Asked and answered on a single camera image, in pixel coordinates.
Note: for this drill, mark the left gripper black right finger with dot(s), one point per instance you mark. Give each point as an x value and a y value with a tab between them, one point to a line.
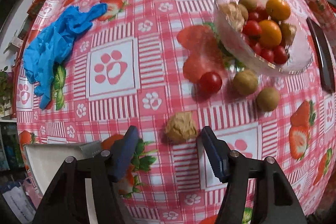
274	198

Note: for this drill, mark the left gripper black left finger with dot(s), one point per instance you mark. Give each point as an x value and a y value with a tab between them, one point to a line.
106	172

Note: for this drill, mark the dried husk physalis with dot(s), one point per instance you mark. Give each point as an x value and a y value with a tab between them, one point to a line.
181	127

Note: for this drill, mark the white tray with grey rim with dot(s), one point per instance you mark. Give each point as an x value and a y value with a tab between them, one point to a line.
60	163

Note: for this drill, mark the green-brown kiwi near bowl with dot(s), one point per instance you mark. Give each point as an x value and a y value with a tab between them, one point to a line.
245	82

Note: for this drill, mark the green potted plant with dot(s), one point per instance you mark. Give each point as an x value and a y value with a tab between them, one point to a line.
6	92

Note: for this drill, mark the red cherry tomato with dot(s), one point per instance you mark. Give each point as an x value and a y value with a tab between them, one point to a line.
210	83

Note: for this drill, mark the black smartphone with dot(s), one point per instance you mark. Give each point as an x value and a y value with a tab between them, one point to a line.
323	56

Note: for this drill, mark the crumpled blue nitrile glove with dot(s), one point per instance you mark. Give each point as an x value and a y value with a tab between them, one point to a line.
54	44

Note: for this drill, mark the pink strawberry checkered tablecloth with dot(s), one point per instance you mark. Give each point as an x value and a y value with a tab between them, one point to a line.
139	64

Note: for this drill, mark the orange fruit in bowl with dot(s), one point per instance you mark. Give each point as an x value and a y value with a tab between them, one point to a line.
271	35
278	10

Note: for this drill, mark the clear glass fruit bowl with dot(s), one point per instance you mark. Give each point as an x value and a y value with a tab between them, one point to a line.
237	24

